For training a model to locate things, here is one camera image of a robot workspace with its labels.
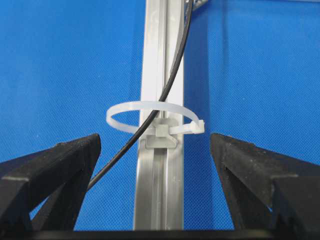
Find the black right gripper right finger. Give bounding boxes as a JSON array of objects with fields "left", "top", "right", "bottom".
[{"left": 210, "top": 133, "right": 320, "bottom": 233}]

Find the black wire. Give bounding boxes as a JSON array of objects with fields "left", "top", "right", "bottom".
[{"left": 87, "top": 0, "right": 194, "bottom": 191}]

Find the white zip tie loop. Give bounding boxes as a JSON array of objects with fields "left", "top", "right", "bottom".
[{"left": 105, "top": 100, "right": 205, "bottom": 138}]

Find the aluminium extrusion frame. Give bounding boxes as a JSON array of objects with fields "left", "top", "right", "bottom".
[{"left": 133, "top": 0, "right": 187, "bottom": 230}]

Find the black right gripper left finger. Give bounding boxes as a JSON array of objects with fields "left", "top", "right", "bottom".
[{"left": 0, "top": 133, "right": 101, "bottom": 233}]

